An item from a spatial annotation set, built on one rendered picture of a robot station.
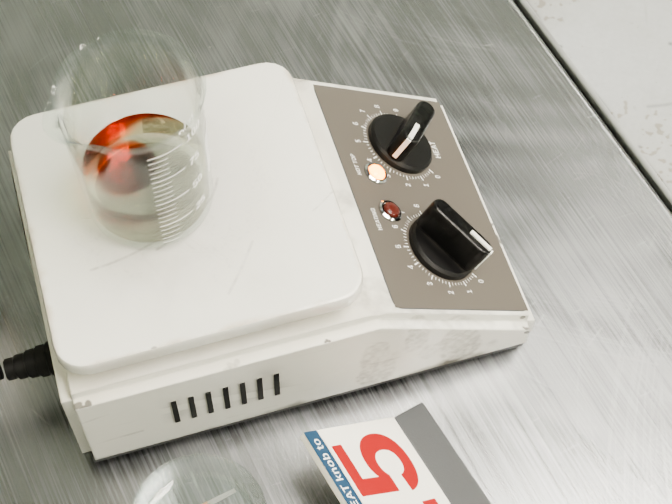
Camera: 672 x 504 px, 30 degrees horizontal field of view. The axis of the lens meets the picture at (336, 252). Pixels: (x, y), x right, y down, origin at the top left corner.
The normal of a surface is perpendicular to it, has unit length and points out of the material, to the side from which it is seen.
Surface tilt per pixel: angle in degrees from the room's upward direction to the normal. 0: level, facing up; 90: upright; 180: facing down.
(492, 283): 30
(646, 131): 0
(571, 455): 0
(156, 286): 0
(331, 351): 90
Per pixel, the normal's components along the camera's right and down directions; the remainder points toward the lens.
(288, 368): 0.29, 0.83
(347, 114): 0.49, -0.56
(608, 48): 0.02, -0.51
